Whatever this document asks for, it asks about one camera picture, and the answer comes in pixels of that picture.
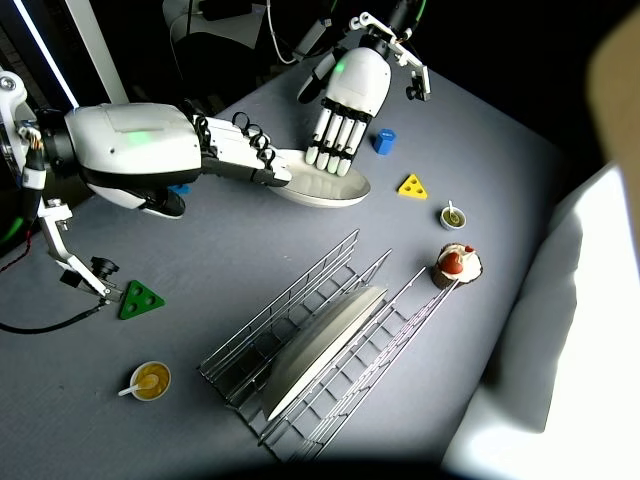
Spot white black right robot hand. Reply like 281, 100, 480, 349
63, 99, 294, 221

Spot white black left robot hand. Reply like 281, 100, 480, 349
298, 45, 392, 177

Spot white plate with grey print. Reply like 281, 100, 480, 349
267, 148, 372, 209
260, 284, 389, 422

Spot blue hexagonal block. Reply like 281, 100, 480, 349
372, 128, 398, 156

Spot black chair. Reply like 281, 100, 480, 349
169, 19, 261, 101

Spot yellow triangle block three holes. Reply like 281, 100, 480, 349
397, 173, 430, 201

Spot white light strip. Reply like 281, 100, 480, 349
12, 0, 79, 109

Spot green triangle block three holes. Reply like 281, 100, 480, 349
118, 279, 166, 321

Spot small bowl with green sauce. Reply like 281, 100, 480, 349
439, 206, 468, 232

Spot cupcake with cream and strawberry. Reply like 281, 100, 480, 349
430, 242, 485, 292

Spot white bowl with yellow food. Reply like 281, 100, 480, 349
129, 360, 173, 402

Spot white plastic spoon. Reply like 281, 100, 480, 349
117, 374, 160, 398

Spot tan blurred foreground object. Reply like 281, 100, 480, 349
587, 7, 640, 166

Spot white blurred foreground object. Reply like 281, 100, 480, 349
442, 162, 640, 480

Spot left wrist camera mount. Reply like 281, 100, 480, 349
349, 12, 431, 103

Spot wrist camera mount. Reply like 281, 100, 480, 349
349, 12, 431, 103
37, 197, 125, 305

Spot white usb cable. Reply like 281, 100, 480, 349
266, 0, 335, 65

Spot green cable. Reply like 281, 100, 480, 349
407, 0, 430, 32
0, 184, 41, 246

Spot white metal post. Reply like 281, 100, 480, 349
64, 0, 129, 106

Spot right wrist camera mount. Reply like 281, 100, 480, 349
37, 197, 125, 305

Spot red cable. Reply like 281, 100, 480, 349
0, 234, 35, 275

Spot black cable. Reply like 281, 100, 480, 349
0, 304, 109, 335

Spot metal wire dish rack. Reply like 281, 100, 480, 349
197, 228, 464, 464

